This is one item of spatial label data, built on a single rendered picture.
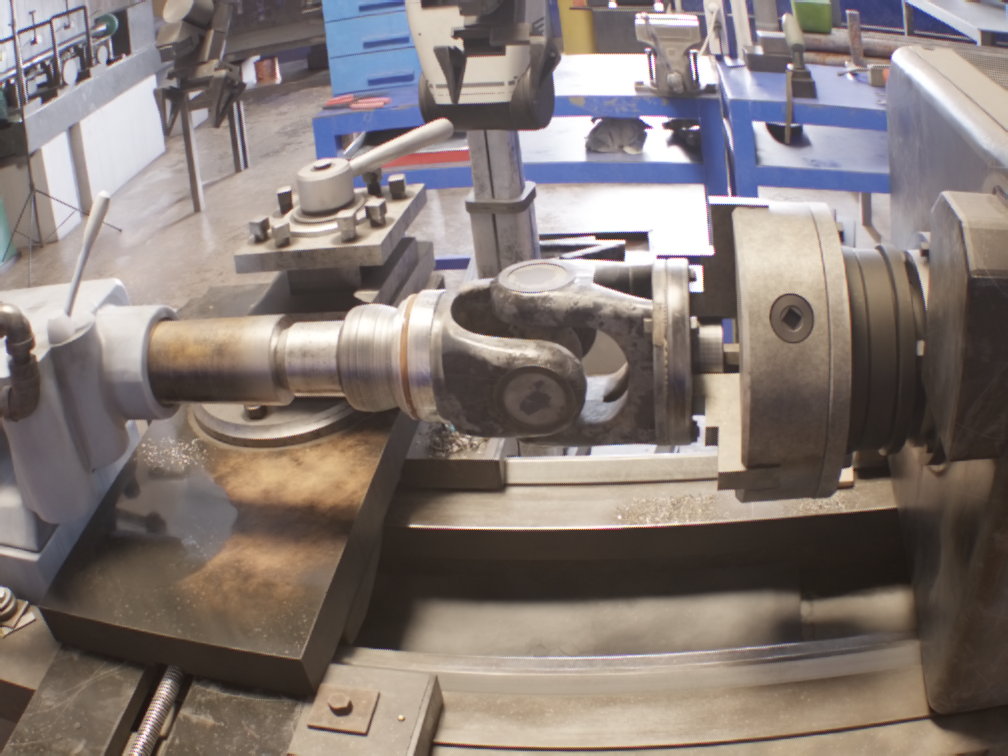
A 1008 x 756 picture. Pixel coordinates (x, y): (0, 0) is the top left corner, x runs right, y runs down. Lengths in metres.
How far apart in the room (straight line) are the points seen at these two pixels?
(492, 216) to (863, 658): 1.25
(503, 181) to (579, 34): 4.54
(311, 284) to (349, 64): 1.81
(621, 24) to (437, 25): 4.58
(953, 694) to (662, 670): 0.30
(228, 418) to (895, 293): 0.73
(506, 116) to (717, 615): 0.99
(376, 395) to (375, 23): 2.03
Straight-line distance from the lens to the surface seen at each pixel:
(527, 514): 1.12
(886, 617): 1.14
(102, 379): 0.96
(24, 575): 1.10
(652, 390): 0.82
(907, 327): 0.79
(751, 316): 0.74
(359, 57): 2.85
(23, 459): 0.97
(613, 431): 0.85
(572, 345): 0.85
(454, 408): 0.84
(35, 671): 1.02
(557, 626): 1.13
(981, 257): 0.61
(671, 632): 1.11
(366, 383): 0.86
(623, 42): 6.33
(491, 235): 1.90
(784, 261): 0.76
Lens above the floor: 1.51
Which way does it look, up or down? 29 degrees down
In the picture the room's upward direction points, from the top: 7 degrees counter-clockwise
